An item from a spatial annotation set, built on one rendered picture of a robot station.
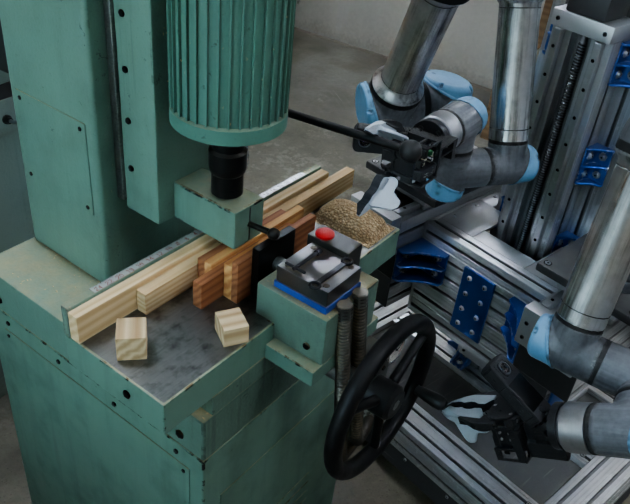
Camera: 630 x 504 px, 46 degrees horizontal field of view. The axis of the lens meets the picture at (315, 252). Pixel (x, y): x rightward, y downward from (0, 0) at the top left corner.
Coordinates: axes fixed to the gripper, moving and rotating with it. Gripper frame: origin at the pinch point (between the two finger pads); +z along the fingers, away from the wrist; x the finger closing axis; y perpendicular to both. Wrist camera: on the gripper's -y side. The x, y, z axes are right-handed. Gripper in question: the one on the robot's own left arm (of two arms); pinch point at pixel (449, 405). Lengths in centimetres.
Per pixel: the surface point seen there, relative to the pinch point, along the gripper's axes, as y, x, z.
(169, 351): -29.9, -32.5, 18.7
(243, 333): -27.9, -24.0, 12.1
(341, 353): -18.5, -13.9, 4.8
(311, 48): -60, 280, 242
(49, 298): -39, -30, 52
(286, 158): -19, 157, 174
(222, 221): -42.5, -14.1, 18.9
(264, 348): -22.6, -19.4, 14.9
